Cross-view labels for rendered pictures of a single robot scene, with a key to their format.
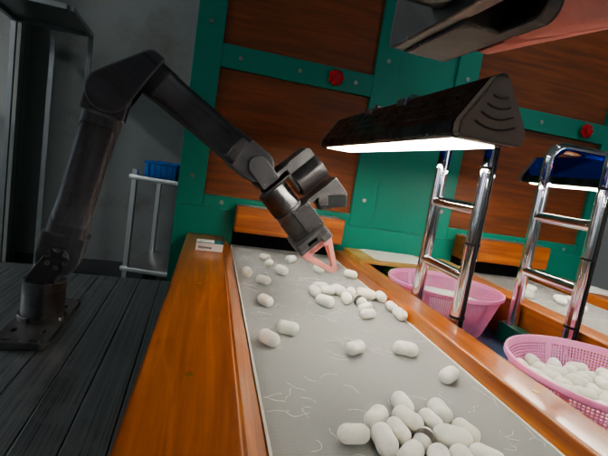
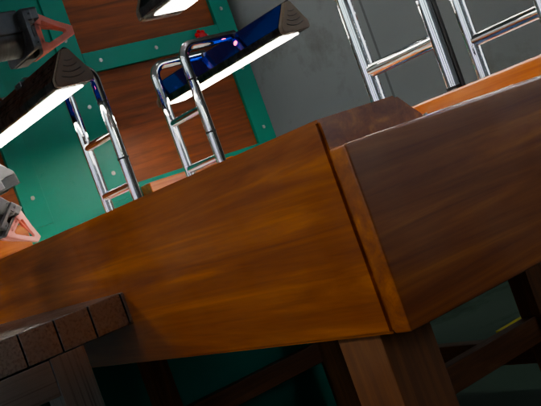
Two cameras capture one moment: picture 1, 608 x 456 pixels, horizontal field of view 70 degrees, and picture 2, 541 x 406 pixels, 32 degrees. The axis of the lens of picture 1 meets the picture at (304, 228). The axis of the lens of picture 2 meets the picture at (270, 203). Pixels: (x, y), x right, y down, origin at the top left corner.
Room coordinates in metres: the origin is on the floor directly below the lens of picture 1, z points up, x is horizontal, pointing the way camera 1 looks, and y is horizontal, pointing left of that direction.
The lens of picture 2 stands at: (-1.28, 0.25, 0.72)
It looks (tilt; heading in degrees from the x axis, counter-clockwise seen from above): 1 degrees down; 338
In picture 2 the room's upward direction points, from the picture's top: 20 degrees counter-clockwise
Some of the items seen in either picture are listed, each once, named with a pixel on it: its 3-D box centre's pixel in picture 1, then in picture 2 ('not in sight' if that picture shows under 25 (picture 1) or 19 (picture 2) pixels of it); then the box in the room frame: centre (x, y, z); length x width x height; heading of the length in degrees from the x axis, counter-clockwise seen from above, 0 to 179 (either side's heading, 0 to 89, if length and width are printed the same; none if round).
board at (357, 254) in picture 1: (405, 261); not in sight; (1.22, -0.30, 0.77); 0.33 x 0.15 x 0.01; 103
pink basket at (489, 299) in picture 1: (441, 302); not in sight; (1.01, -0.35, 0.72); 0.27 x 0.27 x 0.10
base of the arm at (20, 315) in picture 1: (42, 299); not in sight; (0.67, 0.40, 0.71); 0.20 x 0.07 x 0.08; 15
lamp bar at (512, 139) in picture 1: (386, 127); (16, 109); (0.78, -0.11, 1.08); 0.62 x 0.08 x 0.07; 13
